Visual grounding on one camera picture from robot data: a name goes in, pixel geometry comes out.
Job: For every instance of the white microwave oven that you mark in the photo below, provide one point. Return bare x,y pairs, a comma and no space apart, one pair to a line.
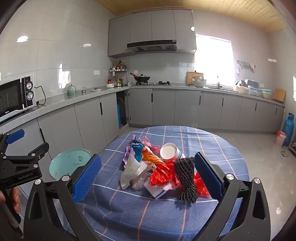
11,99

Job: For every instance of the grey upper cabinets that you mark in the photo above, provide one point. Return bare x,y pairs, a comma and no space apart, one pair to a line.
152,25

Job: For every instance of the brown wooden board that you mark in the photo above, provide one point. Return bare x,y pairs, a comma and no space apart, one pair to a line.
279,95

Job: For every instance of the white bowl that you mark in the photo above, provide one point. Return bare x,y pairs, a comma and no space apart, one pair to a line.
110,85

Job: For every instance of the white dish basket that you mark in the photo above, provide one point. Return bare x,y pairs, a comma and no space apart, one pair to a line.
240,88

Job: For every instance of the orange plastic wrapper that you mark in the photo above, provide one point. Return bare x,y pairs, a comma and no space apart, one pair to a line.
152,158

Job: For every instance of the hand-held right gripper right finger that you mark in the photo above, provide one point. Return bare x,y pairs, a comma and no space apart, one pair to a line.
208,177

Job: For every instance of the white bucket with red bag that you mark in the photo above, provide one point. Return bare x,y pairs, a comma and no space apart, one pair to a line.
280,139

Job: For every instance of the clear plastic bag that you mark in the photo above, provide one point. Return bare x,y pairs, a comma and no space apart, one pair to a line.
126,182

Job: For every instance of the bright window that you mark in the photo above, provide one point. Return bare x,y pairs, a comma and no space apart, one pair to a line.
214,58

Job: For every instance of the blue gas cylinder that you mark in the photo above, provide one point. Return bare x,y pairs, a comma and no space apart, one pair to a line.
119,115
289,129

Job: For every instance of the blue foil wrapper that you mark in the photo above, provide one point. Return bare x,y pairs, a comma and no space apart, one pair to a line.
138,151

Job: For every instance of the metal faucet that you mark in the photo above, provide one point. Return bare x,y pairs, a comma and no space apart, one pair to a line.
218,83

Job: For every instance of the blue plaid tablecloth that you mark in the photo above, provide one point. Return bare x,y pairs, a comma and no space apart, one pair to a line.
161,215

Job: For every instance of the blue plastic box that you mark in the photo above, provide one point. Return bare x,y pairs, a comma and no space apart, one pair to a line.
255,89

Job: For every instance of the white round lid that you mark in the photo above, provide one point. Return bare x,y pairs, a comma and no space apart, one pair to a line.
96,89

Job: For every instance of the grey kitchen base cabinets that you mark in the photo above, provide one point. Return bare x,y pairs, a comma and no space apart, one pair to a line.
161,106

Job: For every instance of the gas stove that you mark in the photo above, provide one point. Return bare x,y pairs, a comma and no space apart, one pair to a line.
159,83

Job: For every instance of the black range hood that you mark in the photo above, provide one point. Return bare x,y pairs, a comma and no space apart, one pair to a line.
151,45

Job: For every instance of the green plastic basin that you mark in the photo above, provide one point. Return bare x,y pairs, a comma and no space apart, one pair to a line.
266,94

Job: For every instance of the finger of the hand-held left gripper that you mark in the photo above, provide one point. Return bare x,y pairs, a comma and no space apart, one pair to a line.
37,150
15,136

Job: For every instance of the metal spice rack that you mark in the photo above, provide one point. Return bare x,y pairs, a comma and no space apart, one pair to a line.
118,69

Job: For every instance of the black wok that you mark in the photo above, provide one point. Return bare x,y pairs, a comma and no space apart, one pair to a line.
142,78

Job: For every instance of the wooden cutting board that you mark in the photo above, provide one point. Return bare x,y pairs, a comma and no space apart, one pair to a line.
190,77

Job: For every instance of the metal cooking pot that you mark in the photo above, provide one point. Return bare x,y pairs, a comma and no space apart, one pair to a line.
198,83

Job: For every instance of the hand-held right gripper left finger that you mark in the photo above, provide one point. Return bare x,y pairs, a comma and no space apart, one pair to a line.
87,178

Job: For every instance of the white box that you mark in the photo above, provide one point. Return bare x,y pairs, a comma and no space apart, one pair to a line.
157,191

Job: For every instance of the mint green trash bin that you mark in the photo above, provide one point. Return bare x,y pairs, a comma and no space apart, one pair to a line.
69,162

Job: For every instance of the green ceramic teapot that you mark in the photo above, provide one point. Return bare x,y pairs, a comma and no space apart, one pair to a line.
71,90

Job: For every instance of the white foam net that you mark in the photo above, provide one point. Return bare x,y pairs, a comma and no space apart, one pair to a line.
134,165

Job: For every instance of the small cardboard piece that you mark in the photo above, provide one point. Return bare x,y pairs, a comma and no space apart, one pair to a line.
284,153

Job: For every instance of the purple foil wrapper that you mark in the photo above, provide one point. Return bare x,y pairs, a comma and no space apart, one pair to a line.
128,151

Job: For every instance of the person's left hand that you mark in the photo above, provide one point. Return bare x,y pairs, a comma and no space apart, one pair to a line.
16,199

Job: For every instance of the hanging cloths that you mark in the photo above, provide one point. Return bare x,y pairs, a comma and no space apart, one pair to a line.
246,64

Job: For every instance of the pink clear plastic wrapper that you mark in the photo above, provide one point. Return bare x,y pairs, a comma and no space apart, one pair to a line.
145,141

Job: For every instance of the striped white paper cup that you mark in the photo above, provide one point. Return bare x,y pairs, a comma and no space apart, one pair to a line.
168,150

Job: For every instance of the black foam net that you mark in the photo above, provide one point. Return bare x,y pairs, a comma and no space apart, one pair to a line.
185,178

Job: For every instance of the red plastic bag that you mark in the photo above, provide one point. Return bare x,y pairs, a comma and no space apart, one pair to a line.
161,177

